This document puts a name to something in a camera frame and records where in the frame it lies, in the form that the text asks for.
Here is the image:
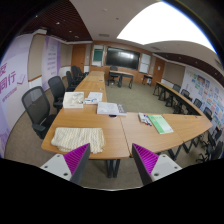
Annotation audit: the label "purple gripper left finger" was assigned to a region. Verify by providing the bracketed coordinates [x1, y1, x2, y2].
[41, 144, 91, 185]

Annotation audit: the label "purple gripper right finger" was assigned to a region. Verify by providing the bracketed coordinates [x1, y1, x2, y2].
[132, 143, 181, 185]

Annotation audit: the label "cream knitted towel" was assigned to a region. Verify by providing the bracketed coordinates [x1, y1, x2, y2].
[51, 127, 106, 153]

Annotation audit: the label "green booklet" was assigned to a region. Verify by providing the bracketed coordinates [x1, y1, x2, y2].
[148, 115, 173, 134]

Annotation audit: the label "markers bundle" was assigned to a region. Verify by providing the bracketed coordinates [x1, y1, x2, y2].
[138, 112, 151, 125]

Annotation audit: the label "white box with items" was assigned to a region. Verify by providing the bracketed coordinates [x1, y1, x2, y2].
[63, 92, 84, 109]

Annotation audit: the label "right row wooden table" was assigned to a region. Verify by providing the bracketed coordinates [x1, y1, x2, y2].
[155, 82, 203, 116]

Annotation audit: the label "nearest black office chair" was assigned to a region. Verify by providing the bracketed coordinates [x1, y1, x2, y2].
[22, 86, 56, 139]

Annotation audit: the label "black office chair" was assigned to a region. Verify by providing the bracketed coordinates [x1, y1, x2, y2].
[48, 76, 65, 111]
[66, 71, 76, 92]
[22, 86, 56, 139]

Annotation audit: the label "white stacked book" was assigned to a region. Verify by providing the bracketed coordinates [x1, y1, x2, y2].
[97, 102, 127, 116]

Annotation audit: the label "white papers with pens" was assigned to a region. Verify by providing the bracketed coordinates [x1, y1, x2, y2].
[83, 92, 103, 104]

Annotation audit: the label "far black office chairs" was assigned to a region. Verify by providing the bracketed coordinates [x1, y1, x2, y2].
[71, 65, 88, 84]

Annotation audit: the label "black chair at front desk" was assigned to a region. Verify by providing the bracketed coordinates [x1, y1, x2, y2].
[108, 66, 118, 86]

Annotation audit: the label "front wooden desk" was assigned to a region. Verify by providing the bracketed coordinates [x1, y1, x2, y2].
[116, 71, 134, 89]

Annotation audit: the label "white whiteboard on wall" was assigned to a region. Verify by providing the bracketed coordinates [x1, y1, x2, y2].
[139, 54, 151, 74]

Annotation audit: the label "large black wall screen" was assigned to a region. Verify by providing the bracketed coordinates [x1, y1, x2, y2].
[106, 47, 140, 70]

